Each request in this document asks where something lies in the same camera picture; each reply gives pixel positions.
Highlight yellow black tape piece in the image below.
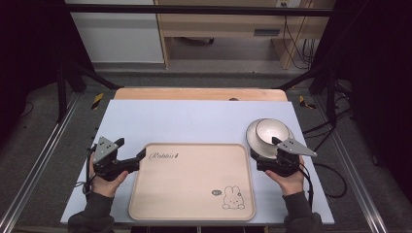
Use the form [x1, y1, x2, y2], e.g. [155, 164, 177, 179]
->
[297, 94, 318, 110]
[90, 92, 105, 111]

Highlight black metal stand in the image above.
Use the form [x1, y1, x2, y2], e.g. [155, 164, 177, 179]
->
[276, 62, 338, 128]
[55, 59, 122, 124]

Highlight dark curtain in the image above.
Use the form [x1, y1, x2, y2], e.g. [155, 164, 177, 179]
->
[0, 0, 95, 149]
[319, 0, 412, 197]

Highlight wooden table board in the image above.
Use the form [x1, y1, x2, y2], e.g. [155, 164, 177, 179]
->
[113, 87, 289, 102]

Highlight black metal frame bar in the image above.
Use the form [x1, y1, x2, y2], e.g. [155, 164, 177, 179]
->
[65, 3, 335, 17]

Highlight hand-held gripper cable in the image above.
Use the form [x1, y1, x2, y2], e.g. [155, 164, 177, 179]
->
[298, 162, 315, 212]
[75, 145, 97, 196]

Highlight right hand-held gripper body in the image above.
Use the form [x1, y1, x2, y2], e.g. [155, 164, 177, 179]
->
[257, 138, 319, 178]

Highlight white cabinet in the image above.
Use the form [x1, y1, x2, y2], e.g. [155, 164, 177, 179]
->
[64, 0, 165, 64]

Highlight beige tray with rabbit print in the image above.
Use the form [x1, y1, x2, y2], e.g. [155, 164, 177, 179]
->
[127, 142, 257, 222]

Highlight person's right hand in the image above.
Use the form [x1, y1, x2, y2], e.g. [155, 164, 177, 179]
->
[264, 155, 306, 197]

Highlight black cable on floor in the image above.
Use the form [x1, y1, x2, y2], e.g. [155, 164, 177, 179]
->
[313, 162, 348, 199]

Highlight left hand-held gripper cable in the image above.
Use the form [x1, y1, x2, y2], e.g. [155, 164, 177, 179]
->
[75, 145, 97, 196]

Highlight black hanging cables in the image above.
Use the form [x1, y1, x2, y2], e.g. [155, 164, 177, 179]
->
[282, 15, 318, 71]

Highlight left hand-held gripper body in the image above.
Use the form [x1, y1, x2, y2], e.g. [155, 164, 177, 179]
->
[91, 136, 141, 183]

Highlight aluminium floor rail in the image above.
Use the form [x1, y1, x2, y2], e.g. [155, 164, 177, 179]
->
[313, 96, 391, 233]
[0, 92, 83, 233]

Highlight right hand-held gripper cable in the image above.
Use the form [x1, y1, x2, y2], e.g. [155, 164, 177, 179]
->
[298, 162, 315, 212]

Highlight person's left hand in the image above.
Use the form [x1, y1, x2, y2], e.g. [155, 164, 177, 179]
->
[88, 153, 130, 199]

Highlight white ceramic bowl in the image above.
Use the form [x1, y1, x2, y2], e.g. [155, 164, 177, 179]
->
[255, 117, 291, 146]

